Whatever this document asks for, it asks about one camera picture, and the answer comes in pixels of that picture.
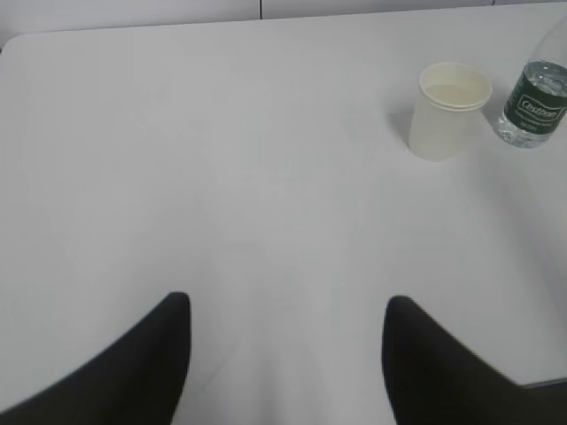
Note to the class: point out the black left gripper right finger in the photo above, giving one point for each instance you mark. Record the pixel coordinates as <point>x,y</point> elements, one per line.
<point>431,378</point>

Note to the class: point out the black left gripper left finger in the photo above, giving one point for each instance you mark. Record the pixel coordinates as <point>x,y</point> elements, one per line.
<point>139,379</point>

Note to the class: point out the white paper cup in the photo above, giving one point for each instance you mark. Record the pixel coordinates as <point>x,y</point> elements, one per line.
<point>450,98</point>

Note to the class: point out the clear water bottle green label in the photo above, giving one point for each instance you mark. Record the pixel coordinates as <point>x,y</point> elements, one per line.
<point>537,104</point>

